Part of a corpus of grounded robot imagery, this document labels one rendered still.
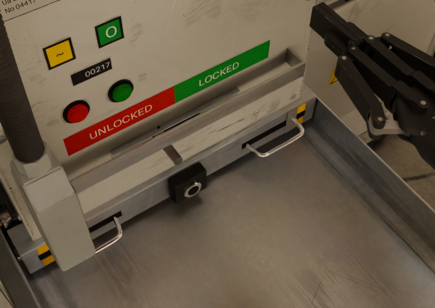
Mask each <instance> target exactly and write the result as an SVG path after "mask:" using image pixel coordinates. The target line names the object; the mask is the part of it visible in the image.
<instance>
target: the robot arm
mask: <svg viewBox="0 0 435 308"><path fill-rule="evenodd" d="M434 1H435V0H434ZM309 26H310V27H311V28H312V29H313V30H314V31H315V32H316V33H317V34H318V35H320V36H321V37H322V38H323V39H324V44H325V46H327V48H328V49H329V50H331V51H332V52H333V53H334V54H335V55H336V56H338V60H337V65H336V68H335V73H334V75H335V77H336V78H337V79H338V81H339V83H340V84H341V85H342V87H343V89H344V90H345V91H346V93H347V95H348V96H349V97H350V99H351V101H352V102H353V104H354V105H355V107H356V108H357V110H358V111H359V112H360V114H361V116H362V117H363V118H364V120H365V122H366V127H367V130H368V136H369V137H370V138H371V139H372V140H378V139H380V137H381V134H397V136H398V137H399V138H400V139H402V140H404V141H407V142H409V143H411V144H413V145H414V146H415V148H416V149H417V151H418V153H419V155H420V157H421V158H422V159H423V160H424V161H425V162H426V163H427V164H429V165H430V166H431V167H432V168H433V169H434V170H435V58H433V57H432V56H430V55H428V54H426V53H425V52H423V51H421V50H419V49H417V48H415V47H413V46H412V45H410V44H408V43H407V42H405V41H403V40H401V39H399V38H397V37H395V36H393V35H392V34H390V33H387V32H385V33H383V34H382V35H381V37H376V38H375V37H374V36H368V35H367V34H365V33H364V32H363V31H362V30H361V29H360V28H359V27H357V26H356V25H355V24H354V23H352V22H347V21H345V20H344V19H343V18H341V17H340V15H338V14H337V13H336V12H335V11H333V10H332V9H331V8H330V7H329V6H328V5H327V4H325V3H324V2H322V3H319V4H318V5H315V6H313V8H312V13H311V20H310V24H309ZM390 46H391V47H392V48H391V49H389V47H390ZM376 95H377V96H378V97H379V98H380V99H381V100H382V101H383V102H384V105H385V107H386V108H387V109H388V110H389V111H390V112H391V113H392V114H393V118H394V119H391V117H390V115H389V112H388V111H387V110H385V111H384V110H383V106H382V105H381V103H380V101H379V100H378V98H377V97H376Z"/></svg>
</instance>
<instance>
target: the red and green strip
mask: <svg viewBox="0 0 435 308"><path fill-rule="evenodd" d="M269 45H270V40H269V41H266V42H265V43H262V44H261V45H258V46H256V47H254V48H252V49H250V50H248V51H246V52H244V53H242V54H239V55H237V56H235V57H233V58H231V59H229V60H227V61H225V62H223V63H220V64H219V65H216V66H215V67H213V68H211V69H209V70H207V71H205V72H202V73H200V74H198V75H196V76H194V77H192V78H190V79H188V80H185V81H183V82H181V83H179V84H177V85H175V86H173V87H171V88H169V89H167V90H165V91H163V92H161V93H159V94H156V95H155V96H152V97H151V98H148V99H146V100H144V101H142V102H140V103H138V104H136V105H134V106H132V107H129V108H127V109H125V110H123V111H121V112H119V113H117V114H115V115H113V116H110V117H109V118H107V119H105V120H103V121H101V122H99V123H97V124H95V125H92V126H90V127H88V128H86V129H84V130H82V131H80V132H78V133H76V134H73V135H71V136H69V137H67V138H65V139H64V140H63V141H64V144H65V147H66V150H67V153H68V156H70V155H72V154H74V153H76V152H78V151H80V150H82V149H84V148H86V147H88V146H90V145H92V144H94V143H96V142H98V141H100V140H102V139H104V138H106V137H108V136H110V135H112V134H114V133H116V132H118V131H121V130H123V129H125V128H127V127H129V126H131V125H133V124H135V123H137V122H139V121H141V120H143V119H145V118H147V117H149V116H151V115H153V114H155V113H157V112H159V111H161V110H163V109H165V108H167V107H169V106H171V105H173V104H175V103H177V102H179V101H181V100H184V99H185V98H188V97H189V96H192V95H193V94H195V93H198V92H199V91H202V90H203V89H206V88H207V87H210V86H211V85H214V84H215V83H218V82H220V81H221V80H224V79H225V78H228V77H229V76H232V75H233V74H236V73H237V72H240V71H242V70H244V69H246V68H248V67H250V66H252V65H254V64H256V63H258V62H260V61H262V60H264V59H266V58H268V57H269Z"/></svg>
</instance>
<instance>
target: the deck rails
mask: <svg viewBox="0 0 435 308"><path fill-rule="evenodd" d="M301 124H302V126H303V127H304V130H305V133H304V136H303V137H304V138H305V139H306V140H307V141H308V142H309V143H310V144H311V145H312V146H313V147H314V148H315V149H316V150H317V151H318V152H319V153H320V154H321V155H322V156H323V157H324V158H325V159H326V160H327V161H328V162H329V163H330V164H331V165H332V166H333V168H334V169H335V170H336V171H337V172H338V173H339V174H340V175H341V176H342V177H343V178H344V179H345V180H346V181H347V182H348V184H349V185H350V186H351V187H352V188H353V189H354V190H355V191H356V192H357V193H358V194H359V195H360V196H361V197H362V198H363V199H364V200H365V201H366V202H367V203H368V204H369V205H370V206H371V207H372V208H373V209H374V210H375V211H376V212H377V214H378V215H379V216H380V217H381V218H382V219H383V220H384V221H385V222H386V223H387V224H388V225H389V226H390V227H391V228H392V229H393V231H394V232H395V233H396V234H397V235H398V236H399V237H400V238H401V239H402V240H403V241H404V242H405V243H406V244H407V245H408V246H409V247H410V248H411V249H412V250H413V251H414V252H415V253H416V254H417V255H418V256H419V257H420V258H421V259H422V260H423V262H424V263H425V264H426V265H427V266H428V267H429V268H430V269H431V270H432V271H433V272H434V273H435V210H434V209H433V208H432V207H431V206H430V205H429V204H428V203H426V202H425V201H424V200H423V199H422V198H421V197H420V196H419V195H418V194H417V193H416V192H415V191H414V190H413V189H412V188H411V187H410V186H409V185H408V184H407V183H406V182H405V181H404V180H403V179H402V178H401V177H400V176H399V175H398V174H397V173H396V172H395V171H394V170H393V169H392V168H391V167H390V166H389V165H388V164H387V163H386V162H385V161H384V160H383V159H382V158H380V157H379V156H378V155H377V154H376V153H375V152H374V151H373V150H372V149H371V148H370V147H369V146H368V145H367V144H366V143H365V142H364V141H363V140H362V139H361V138H360V137H359V136H358V135H356V134H355V133H354V132H353V131H352V130H351V129H350V128H349V127H348V126H347V125H346V124H345V123H344V122H343V121H342V120H341V119H340V118H339V117H338V116H337V115H336V114H335V113H334V112H333V111H332V110H331V109H330V108H329V107H328V106H327V105H326V104H325V103H324V102H323V101H322V100H321V99H320V98H319V97H318V96H317V97H316V100H315V106H314V110H313V115H312V118H310V119H309V120H307V121H305V122H303V123H301ZM2 204H6V206H7V208H8V210H9V212H10V213H13V212H15V209H14V207H13V205H12V203H11V202H10V199H9V198H8V195H7V193H6V192H5V189H4V188H3V186H2V184H1V182H0V205H2ZM0 238H1V240H2V242H3V244H4V246H5V248H6V250H7V252H8V254H9V256H10V258H11V260H12V262H13V264H14V266H15V268H16V270H17V271H18V273H19V275H20V277H21V279H22V281H23V283H24V285H25V287H26V289H27V291H28V293H29V295H30V297H31V299H32V301H33V302H34V305H35V306H36V308H69V306H68V305H67V303H66V301H65V299H64V297H63V296H62V294H61V292H60V290H59V288H58V286H57V284H56V282H55V281H54V279H53V277H52V275H51V274H50V272H49V270H48V268H47V266H44V267H43V268H41V269H39V270H37V271H36V272H33V273H32V274H30V273H29V271H28V269H27V268H26V266H25V264H24V263H23V261H18V260H17V259H16V257H15V255H14V253H13V252H12V247H13V246H14V244H13V242H12V240H11V238H10V236H8V234H7V232H6V231H5V229H4V228H3V229H1V227H0Z"/></svg>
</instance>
